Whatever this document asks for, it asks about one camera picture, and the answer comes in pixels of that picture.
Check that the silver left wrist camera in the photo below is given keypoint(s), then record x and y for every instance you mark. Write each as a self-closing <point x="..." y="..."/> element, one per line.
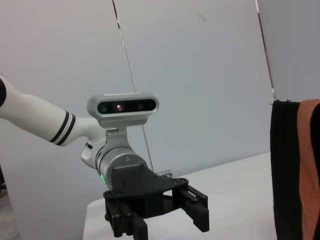
<point x="112" y="120"/>

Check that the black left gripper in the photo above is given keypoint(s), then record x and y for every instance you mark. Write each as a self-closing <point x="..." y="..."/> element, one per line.
<point x="135" y="182"/>

